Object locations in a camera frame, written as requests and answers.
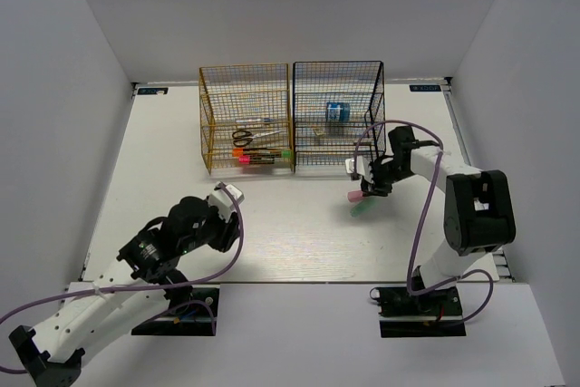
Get dark table label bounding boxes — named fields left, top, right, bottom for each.
left=137, top=87, right=169, bottom=95
left=409, top=84, right=441, bottom=92

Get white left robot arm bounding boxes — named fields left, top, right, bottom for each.
left=9, top=184, right=244, bottom=386

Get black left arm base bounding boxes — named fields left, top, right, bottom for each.
left=130, top=285, right=220, bottom=337

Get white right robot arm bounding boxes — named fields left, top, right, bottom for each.
left=345, top=120, right=517, bottom=314

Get black wire basket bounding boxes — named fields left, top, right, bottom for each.
left=292, top=61, right=386, bottom=167

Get dark left table label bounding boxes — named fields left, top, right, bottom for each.
left=137, top=87, right=169, bottom=95

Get green translucent highlighter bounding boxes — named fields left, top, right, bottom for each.
left=350, top=197, right=376, bottom=218

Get black handled scissors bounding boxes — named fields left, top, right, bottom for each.
left=231, top=129, right=282, bottom=148

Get dark right table label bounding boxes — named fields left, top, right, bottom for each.
left=409, top=84, right=441, bottom=92

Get pink cap highlighter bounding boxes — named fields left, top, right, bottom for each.
left=238, top=155, right=276, bottom=165

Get gold wire basket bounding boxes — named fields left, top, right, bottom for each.
left=198, top=63, right=294, bottom=173

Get blue tape box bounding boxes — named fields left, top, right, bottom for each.
left=325, top=102, right=351, bottom=123

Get pink translucent highlighter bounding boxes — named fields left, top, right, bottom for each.
left=347, top=190, right=364, bottom=202

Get clear spray bottle blue cap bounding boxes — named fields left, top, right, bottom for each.
left=235, top=117, right=276, bottom=126

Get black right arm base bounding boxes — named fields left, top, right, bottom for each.
left=369, top=286, right=467, bottom=338

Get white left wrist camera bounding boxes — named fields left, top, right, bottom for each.
left=207, top=182, right=245, bottom=222

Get orange cap highlighter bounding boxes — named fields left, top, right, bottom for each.
left=232, top=148, right=271, bottom=157

